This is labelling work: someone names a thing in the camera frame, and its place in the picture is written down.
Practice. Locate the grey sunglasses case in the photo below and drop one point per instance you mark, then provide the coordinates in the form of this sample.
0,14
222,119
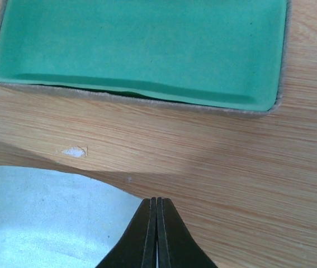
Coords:
218,57

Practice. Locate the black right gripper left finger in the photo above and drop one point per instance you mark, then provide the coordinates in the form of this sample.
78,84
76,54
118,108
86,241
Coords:
137,247

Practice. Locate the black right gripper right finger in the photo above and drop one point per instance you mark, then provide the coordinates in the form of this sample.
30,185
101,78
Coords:
176,246

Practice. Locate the light blue cleaning cloth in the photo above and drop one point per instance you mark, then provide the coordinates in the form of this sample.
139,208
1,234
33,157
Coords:
54,219

